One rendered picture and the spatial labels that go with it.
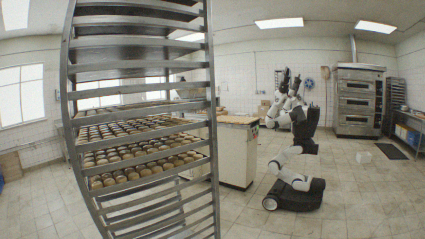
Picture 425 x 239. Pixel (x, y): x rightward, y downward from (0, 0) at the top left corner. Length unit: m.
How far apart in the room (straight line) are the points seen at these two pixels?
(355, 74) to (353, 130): 1.48
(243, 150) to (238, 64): 4.64
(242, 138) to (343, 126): 3.54
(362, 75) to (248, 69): 3.83
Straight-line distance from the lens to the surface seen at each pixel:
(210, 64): 0.79
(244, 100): 6.24
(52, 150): 4.56
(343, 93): 4.97
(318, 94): 5.84
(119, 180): 0.74
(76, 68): 0.64
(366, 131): 5.28
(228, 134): 2.08
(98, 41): 0.66
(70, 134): 0.61
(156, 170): 0.78
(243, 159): 2.08
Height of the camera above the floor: 1.30
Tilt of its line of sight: 10 degrees down
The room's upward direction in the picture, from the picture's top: 3 degrees counter-clockwise
